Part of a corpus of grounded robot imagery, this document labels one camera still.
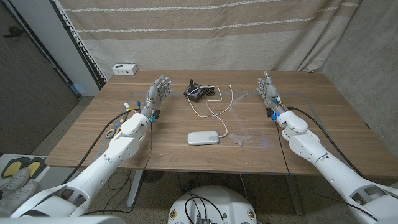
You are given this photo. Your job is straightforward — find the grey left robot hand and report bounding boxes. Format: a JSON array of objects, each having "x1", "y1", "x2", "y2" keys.
[{"x1": 139, "y1": 75, "x2": 174, "y2": 117}]

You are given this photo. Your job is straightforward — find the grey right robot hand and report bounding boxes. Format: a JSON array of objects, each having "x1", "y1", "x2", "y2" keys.
[{"x1": 256, "y1": 70, "x2": 289, "y2": 117}]

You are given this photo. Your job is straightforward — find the white power strip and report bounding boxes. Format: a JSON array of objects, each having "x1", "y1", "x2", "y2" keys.
[{"x1": 112, "y1": 63, "x2": 138, "y2": 76}]

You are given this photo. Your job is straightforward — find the clear plastic bag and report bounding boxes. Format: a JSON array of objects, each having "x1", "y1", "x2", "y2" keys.
[{"x1": 228, "y1": 90, "x2": 252, "y2": 147}]

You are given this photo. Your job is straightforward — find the silver power bank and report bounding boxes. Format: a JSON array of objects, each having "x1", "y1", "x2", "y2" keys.
[{"x1": 187, "y1": 130, "x2": 220, "y2": 146}]

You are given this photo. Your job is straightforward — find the beige striped curtain backdrop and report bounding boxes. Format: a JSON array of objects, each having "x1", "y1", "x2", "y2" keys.
[{"x1": 57, "y1": 0, "x2": 363, "y2": 80}]

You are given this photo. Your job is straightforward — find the black round floor object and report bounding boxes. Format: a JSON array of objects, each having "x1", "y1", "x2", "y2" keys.
[{"x1": 141, "y1": 170, "x2": 165, "y2": 184}]

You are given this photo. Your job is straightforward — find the white table leg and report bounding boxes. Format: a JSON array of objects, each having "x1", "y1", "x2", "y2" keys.
[
  {"x1": 126, "y1": 170, "x2": 144, "y2": 208},
  {"x1": 284, "y1": 174, "x2": 305, "y2": 215}
]

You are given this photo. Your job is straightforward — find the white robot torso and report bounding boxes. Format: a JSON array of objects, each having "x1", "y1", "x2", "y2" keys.
[{"x1": 167, "y1": 185, "x2": 258, "y2": 224}]

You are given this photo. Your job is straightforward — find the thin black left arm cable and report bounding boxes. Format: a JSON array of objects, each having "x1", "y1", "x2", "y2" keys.
[{"x1": 81, "y1": 119, "x2": 154, "y2": 216}]

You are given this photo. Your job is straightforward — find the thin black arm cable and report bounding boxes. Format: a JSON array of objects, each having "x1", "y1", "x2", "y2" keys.
[
  {"x1": 274, "y1": 120, "x2": 379, "y2": 221},
  {"x1": 81, "y1": 119, "x2": 154, "y2": 216}
]

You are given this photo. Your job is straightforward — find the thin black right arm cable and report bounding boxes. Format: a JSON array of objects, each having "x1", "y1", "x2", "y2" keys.
[{"x1": 274, "y1": 120, "x2": 379, "y2": 221}]

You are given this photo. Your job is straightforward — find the white charging cable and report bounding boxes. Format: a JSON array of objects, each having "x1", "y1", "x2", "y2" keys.
[{"x1": 186, "y1": 84, "x2": 234, "y2": 138}]

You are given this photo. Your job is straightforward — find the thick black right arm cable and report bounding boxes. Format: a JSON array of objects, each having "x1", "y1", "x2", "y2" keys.
[{"x1": 285, "y1": 106, "x2": 364, "y2": 178}]

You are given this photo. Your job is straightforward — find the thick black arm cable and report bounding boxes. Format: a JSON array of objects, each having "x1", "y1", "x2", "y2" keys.
[
  {"x1": 285, "y1": 106, "x2": 364, "y2": 178},
  {"x1": 60, "y1": 110, "x2": 131, "y2": 184}
]

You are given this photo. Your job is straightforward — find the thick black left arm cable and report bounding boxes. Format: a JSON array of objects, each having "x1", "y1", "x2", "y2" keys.
[{"x1": 60, "y1": 110, "x2": 131, "y2": 184}]

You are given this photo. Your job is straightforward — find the black zigzag frame strip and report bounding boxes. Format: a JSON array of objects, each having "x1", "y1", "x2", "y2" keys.
[{"x1": 49, "y1": 0, "x2": 108, "y2": 90}]

